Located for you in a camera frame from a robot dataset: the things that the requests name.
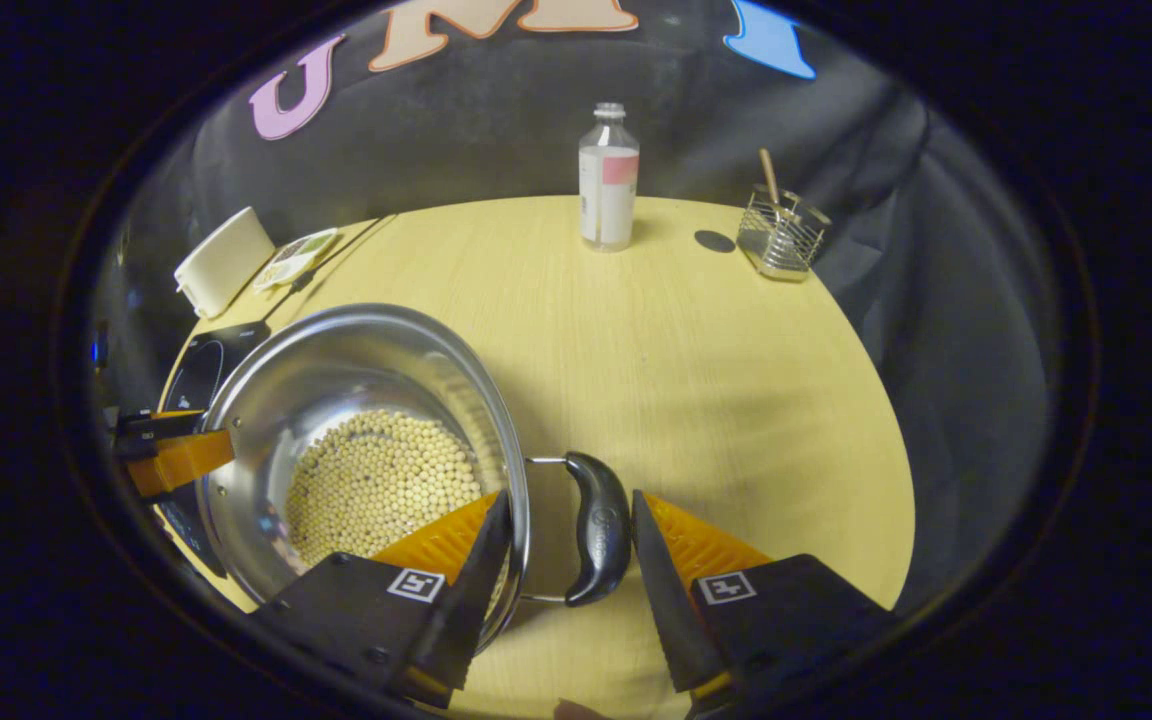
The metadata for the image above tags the wire mesh utensil holder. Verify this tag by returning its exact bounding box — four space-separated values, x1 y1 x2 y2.
736 148 833 283

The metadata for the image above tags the black induction cooktop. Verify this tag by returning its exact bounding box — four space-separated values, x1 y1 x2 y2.
154 320 272 581

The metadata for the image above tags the black backdrop cloth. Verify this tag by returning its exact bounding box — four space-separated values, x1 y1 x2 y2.
96 0 1062 611

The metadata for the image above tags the white toaster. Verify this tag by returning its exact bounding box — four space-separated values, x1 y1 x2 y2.
174 206 277 319

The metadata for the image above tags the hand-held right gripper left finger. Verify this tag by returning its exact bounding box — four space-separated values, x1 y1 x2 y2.
251 488 515 709

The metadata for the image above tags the white divided bean plate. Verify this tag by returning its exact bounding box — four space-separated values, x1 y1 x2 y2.
252 227 340 292

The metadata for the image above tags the pile of soybeans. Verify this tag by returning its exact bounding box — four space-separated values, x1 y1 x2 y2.
284 408 485 571

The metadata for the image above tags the clear bottle with pink label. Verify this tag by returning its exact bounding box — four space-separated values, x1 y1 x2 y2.
578 102 641 253

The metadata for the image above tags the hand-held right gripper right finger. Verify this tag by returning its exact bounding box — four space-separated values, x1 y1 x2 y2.
631 488 902 716

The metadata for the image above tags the stainless steel pot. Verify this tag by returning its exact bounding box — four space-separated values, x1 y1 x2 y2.
198 303 634 651

